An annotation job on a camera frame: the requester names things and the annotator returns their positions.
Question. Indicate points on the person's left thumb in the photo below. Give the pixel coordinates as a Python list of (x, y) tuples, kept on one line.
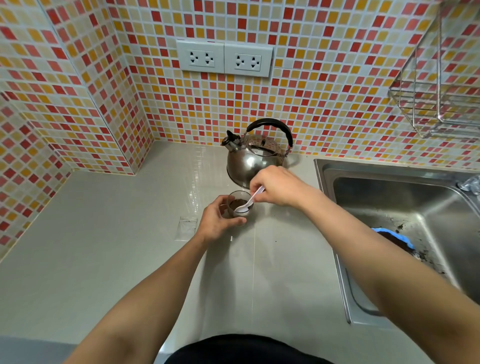
[(233, 222)]

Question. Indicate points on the person's right fingers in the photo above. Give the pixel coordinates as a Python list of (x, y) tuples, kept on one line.
[(259, 189)]

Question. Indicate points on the blue sink strainer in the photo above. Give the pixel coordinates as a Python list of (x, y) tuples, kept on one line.
[(395, 235)]

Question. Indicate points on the person's black shirt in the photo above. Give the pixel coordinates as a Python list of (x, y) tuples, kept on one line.
[(247, 350)]

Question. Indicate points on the person's right forearm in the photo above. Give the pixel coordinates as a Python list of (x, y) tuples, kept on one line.
[(382, 273)]

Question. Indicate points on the person's right hand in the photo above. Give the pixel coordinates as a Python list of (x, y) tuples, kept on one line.
[(283, 185)]

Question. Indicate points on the stainless steel whistling kettle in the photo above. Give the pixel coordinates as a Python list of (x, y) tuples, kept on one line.
[(247, 161)]

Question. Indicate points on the white plastic spoon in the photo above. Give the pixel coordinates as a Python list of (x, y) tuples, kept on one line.
[(250, 200)]

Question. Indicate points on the stainless steel sink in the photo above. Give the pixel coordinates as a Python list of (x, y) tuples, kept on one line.
[(412, 202)]

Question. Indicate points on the dark coffee powder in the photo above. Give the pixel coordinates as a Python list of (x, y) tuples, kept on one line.
[(236, 204)]

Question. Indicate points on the clear glass cup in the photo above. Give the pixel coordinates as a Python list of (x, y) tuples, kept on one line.
[(235, 214)]

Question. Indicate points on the clear plastic packet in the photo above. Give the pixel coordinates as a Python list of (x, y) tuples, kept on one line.
[(186, 228)]

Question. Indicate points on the white double wall socket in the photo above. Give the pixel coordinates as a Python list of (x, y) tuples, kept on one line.
[(200, 56), (248, 60)]

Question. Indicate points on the person's left hand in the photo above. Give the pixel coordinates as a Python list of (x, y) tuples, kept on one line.
[(212, 221)]

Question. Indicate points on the person's left forearm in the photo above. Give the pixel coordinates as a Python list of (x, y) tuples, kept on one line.
[(150, 300)]

